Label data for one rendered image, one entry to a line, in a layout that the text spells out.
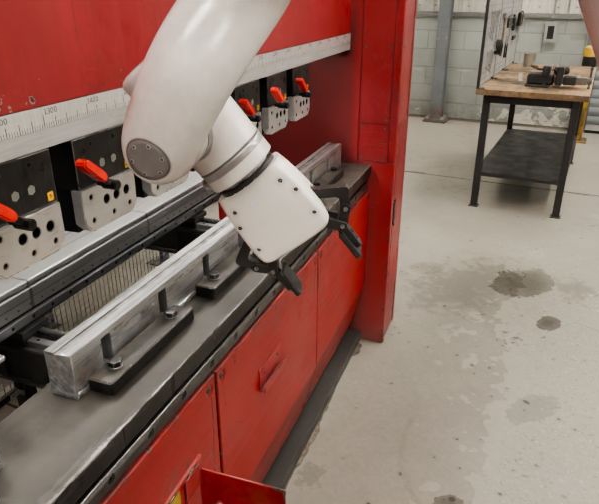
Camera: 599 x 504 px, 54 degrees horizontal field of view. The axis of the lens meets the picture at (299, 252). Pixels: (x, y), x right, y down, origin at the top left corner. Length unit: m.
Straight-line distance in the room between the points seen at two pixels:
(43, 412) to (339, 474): 1.29
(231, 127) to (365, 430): 1.88
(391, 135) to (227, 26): 1.99
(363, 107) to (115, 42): 1.55
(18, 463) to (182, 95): 0.72
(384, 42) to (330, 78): 0.26
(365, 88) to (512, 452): 1.52
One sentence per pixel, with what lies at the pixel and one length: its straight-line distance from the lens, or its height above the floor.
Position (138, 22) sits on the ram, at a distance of 1.19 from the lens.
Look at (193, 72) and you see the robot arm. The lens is 0.55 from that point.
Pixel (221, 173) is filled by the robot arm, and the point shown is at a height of 1.38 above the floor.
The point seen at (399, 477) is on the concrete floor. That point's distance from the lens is 2.24.
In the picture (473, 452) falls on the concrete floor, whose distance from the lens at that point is 2.39.
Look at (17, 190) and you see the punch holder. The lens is 0.96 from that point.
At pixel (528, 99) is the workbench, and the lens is 4.61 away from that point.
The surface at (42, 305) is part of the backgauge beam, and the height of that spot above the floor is 0.91.
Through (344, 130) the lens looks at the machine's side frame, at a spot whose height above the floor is 1.01.
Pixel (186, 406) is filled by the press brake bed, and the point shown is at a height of 0.77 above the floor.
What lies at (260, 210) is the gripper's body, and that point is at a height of 1.33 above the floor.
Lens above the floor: 1.57
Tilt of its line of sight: 24 degrees down
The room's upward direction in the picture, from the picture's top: straight up
